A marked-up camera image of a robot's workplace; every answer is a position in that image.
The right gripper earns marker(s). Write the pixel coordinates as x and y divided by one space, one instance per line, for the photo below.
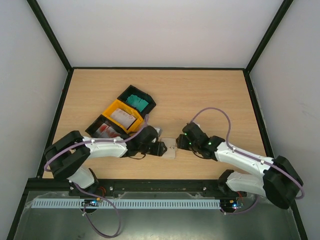
182 141

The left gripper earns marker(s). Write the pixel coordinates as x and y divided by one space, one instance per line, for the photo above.
157 150

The beige card holder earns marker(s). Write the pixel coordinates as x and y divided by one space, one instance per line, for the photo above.
171 146

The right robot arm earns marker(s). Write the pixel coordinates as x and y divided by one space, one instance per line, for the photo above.
272 178

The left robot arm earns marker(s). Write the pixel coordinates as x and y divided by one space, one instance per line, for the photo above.
65 158

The white card stack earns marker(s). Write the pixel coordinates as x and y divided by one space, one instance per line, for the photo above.
123 118

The black bin with teal cards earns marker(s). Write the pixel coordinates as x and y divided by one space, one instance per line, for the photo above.
134 90

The teal card stack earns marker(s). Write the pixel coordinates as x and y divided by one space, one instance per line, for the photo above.
137 102

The red patterned card stack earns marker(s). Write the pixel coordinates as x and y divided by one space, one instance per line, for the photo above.
105 131

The yellow card bin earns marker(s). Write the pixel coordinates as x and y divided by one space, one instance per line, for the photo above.
118 104

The black bin with red cards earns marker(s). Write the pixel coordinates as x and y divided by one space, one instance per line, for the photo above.
102 119

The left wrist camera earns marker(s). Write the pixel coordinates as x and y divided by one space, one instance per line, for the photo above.
159 131

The light blue slotted cable duct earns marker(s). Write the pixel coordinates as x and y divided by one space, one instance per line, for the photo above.
63 203

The black aluminium frame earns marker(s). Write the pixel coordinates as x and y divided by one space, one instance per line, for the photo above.
187 54

